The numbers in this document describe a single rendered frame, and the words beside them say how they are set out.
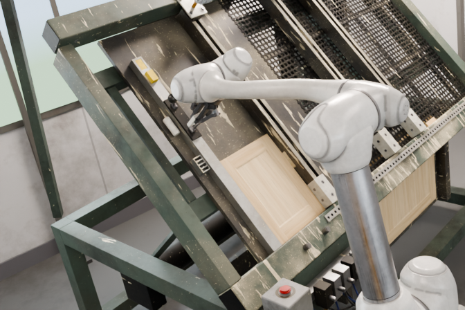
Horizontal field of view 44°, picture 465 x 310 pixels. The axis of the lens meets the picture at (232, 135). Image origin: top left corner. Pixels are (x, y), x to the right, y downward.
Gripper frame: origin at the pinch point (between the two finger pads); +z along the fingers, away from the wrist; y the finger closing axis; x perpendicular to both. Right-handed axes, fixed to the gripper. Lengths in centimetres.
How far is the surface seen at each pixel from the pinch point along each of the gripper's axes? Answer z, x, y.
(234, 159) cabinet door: 13.8, 15.4, 18.7
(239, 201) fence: 11.7, 2.8, 34.0
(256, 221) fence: 11.7, 3.9, 43.8
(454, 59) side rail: 10, 190, 36
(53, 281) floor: 232, -1, -10
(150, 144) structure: 20.7, -8.6, -5.2
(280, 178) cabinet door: 14.0, 28.8, 35.6
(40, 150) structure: 83, -21, -45
